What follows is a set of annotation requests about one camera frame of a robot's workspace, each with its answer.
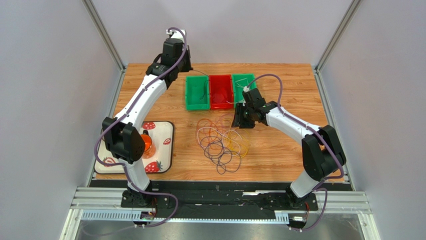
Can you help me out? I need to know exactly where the orange mug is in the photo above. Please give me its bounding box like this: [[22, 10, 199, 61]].
[[140, 134, 157, 159]]

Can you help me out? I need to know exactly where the pink cable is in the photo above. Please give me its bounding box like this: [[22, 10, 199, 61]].
[[212, 113, 239, 132]]

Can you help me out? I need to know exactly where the green plastic bin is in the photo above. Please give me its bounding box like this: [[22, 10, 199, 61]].
[[185, 75, 210, 111], [231, 73, 255, 106]]

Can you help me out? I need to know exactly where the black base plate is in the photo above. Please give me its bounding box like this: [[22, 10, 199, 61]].
[[120, 180, 319, 220]]

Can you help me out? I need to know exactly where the strawberry print white tray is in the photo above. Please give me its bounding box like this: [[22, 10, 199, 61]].
[[94, 121, 175, 174]]

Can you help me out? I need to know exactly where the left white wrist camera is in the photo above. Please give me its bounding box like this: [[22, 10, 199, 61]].
[[166, 29, 184, 42]]

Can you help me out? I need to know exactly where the left green plastic bin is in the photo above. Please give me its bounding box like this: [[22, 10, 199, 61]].
[[185, 75, 210, 111]]

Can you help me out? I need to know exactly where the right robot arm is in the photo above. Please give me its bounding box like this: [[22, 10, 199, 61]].
[[232, 87, 346, 209]]

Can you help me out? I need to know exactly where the yellow cable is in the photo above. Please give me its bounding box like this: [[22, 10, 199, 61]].
[[223, 128, 251, 159]]

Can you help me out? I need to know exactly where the red plastic bin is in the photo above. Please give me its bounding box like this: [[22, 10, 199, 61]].
[[208, 74, 234, 110]]

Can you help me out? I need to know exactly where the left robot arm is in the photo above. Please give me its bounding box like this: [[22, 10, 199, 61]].
[[101, 37, 193, 207]]

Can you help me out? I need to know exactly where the aluminium frame rail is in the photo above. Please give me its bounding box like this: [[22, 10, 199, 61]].
[[60, 187, 380, 240]]

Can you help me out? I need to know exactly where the right green plastic bin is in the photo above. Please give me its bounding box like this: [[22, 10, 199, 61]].
[[231, 73, 255, 106]]

